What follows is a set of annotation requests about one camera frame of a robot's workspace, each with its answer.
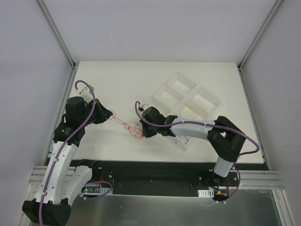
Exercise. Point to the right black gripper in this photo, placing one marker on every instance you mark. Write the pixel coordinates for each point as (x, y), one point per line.
(144, 127)

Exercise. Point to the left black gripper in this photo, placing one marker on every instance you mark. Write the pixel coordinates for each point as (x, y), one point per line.
(99, 111)

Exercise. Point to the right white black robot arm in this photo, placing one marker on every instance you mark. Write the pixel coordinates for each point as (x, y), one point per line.
(226, 139)

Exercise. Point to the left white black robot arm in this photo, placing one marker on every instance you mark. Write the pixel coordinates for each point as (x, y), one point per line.
(51, 205)

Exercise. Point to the clear plastic compartment tray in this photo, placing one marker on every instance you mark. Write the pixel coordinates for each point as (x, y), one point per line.
(186, 98)

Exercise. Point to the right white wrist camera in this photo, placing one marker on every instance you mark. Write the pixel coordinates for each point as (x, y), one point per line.
(143, 107)

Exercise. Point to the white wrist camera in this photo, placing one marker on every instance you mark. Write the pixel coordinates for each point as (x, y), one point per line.
(86, 94)
(143, 107)

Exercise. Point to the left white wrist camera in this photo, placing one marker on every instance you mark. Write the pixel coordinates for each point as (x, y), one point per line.
(86, 94)

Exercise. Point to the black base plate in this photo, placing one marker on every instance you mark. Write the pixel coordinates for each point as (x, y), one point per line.
(176, 179)

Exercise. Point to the left white cable duct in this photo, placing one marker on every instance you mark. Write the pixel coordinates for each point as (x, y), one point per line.
(96, 191)

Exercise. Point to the white cable duct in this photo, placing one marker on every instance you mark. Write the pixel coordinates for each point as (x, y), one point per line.
(96, 191)
(206, 193)

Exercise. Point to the right white cable duct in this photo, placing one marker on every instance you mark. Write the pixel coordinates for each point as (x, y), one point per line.
(206, 193)

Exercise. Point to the left aluminium frame post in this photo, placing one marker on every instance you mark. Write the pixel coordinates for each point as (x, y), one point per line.
(56, 34)

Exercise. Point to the aluminium frame post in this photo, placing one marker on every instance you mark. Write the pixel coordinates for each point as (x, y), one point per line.
(56, 34)
(265, 24)

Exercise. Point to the right aluminium frame post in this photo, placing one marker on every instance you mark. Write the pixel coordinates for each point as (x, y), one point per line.
(265, 24)

